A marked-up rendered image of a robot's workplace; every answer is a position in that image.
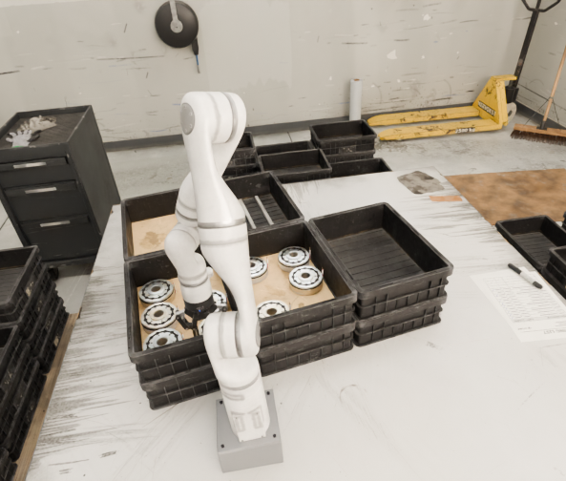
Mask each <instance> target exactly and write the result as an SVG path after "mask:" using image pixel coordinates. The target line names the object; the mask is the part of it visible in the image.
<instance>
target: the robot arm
mask: <svg viewBox="0 0 566 481"><path fill-rule="evenodd" d="M245 123H246V110H245V107H244V104H243V102H242V100H241V98H240V97H239V96H238V95H236V94H233V93H224V92H190V93H187V94H186V95H185V96H184V97H183V99H182V100H181V103H180V125H181V130H182V135H183V140H184V145H185V149H186V154H187V158H188V162H189V167H190V171H191V172H190V173H189V174H188V176H187V177H186V178H185V180H184V181H183V183H182V184H181V186H180V189H179V193H178V201H177V205H176V218H177V220H178V222H177V224H176V225H175V227H174V228H173V229H172V230H171V231H170V233H169V234H168V235H167V236H166V238H165V241H164V249H165V252H166V254H167V256H168V258H169V259H170V261H171V262H172V264H173V265H174V267H175V268H176V269H177V271H178V281H179V284H180V291H181V295H182V298H183V301H184V305H185V306H184V309H183V310H180V311H179V310H176V320H177V321H178V322H179V323H180V325H181V326H182V327H183V328H184V329H185V330H189V329H192V330H193V335H194V337H195V336H198V335H199V330H198V321H200V320H205V322H204V326H203V340H204V345H205V348H206V351H207V354H208V357H209V359H210V362H211V365H212V367H213V369H214V372H215V375H216V377H217V379H218V381H219V384H220V391H221V394H222V398H223V401H224V404H225V407H226V411H227V414H228V418H229V421H230V425H231V428H232V430H233V432H234V434H235V435H236V436H238V438H239V441H240V442H243V441H248V440H253V439H257V438H262V437H265V436H266V434H265V432H266V430H267V429H268V426H269V423H270V418H269V413H268V407H267V403H266V399H265V394H264V389H263V384H262V376H261V371H260V366H259V361H258V359H257V357H256V356H255V355H257V354H258V352H259V349H260V344H261V334H260V327H259V320H258V314H257V308H256V304H255V298H254V292H253V286H252V280H251V271H250V260H249V247H248V236H247V227H246V217H245V213H244V211H243V208H242V206H241V204H240V202H239V201H238V200H237V198H236V197H235V195H234V194H233V193H232V191H231V190H230V189H229V187H228V186H227V185H226V183H225V182H224V181H223V179H222V178H221V176H222V174H223V172H224V170H225V168H226V166H227V164H228V163H229V161H230V159H231V157H232V155H233V154H234V152H235V150H236V148H237V146H238V144H239V142H240V140H241V136H242V134H243V131H244V128H245ZM199 244H200V249H201V252H202V254H203V256H204V258H206V260H207V261H208V263H209V264H210V265H211V266H212V268H213V269H214V270H215V271H216V272H217V273H218V275H219V276H220V277H221V278H222V279H223V281H224V282H225V283H226V285H227V286H228V287H229V289H230V291H231V292H232V294H233V296H234V299H235V301H236V304H237V307H238V310H239V311H230V312H226V311H227V305H226V302H222V303H216V302H215V300H214V297H213V292H212V287H211V283H210V280H209V279H210V278H212V277H213V275H214V274H213V269H212V268H211V267H206V264H205V260H204V258H203V256H202V255H200V254H198V253H195V250H196V249H197V247H198V246H199ZM217 308H218V309H219V312H216V313H214V312H215V310H216V309H217ZM185 314H186V315H187V316H189V317H191V318H192V322H191V323H189V322H188V321H187V319H186V318H185Z"/></svg>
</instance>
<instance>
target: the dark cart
mask: <svg viewBox="0 0 566 481"><path fill-rule="evenodd" d="M40 115H41V116H44V117H45V116H52V117H56V121H55V122H54V124H56V126H53V127H51V128H48V129H45V130H42V131H41V132H40V133H38V135H40V137H38V138H37V139H35V140H33V141H31V142H30V143H29V144H28V146H21V147H12V145H13V144H12V143H10V142H7V141H6V138H7V137H10V138H11V139H12V136H7V134H8V133H15V134H16V135H17V136H18V134H17V133H16V131H17V129H18V128H19V127H20V125H23V123H24V121H28V122H29V121H30V119H31V118H33V117H38V118H39V116H40ZM11 147H12V148H11ZM0 201H1V203H2V205H3V207H4V209H5V211H6V213H7V215H8V217H9V219H10V222H11V224H12V226H13V228H14V230H15V232H16V234H17V236H18V238H19V239H20V241H21V243H22V245H23V246H31V245H37V246H38V248H39V253H38V255H39V256H41V257H42V258H41V261H42V262H43V263H45V264H46V265H47V266H48V271H47V273H48V274H50V279H51V280H57V279H58V276H59V272H58V268H57V267H61V266H68V265H76V264H82V263H90V262H95V259H96V255H97V252H98V249H99V246H100V244H101V241H102V238H103V235H104V232H105V228H106V225H107V222H108V219H109V216H110V214H111V211H112V208H113V205H117V204H120V202H121V198H120V195H119V193H118V189H117V186H116V183H115V178H114V174H113V171H112V168H111V165H110V162H109V159H108V156H107V153H106V150H105V147H104V143H103V140H102V137H101V134H100V132H99V128H98V125H97V122H96V119H95V116H94V110H93V107H92V105H83V106H73V107H64V108H54V109H45V110H35V111H26V112H16V113H15V114H14V115H13V116H12V117H11V118H10V119H9V120H8V121H7V122H6V123H5V124H4V125H3V126H2V127H1V128H0Z"/></svg>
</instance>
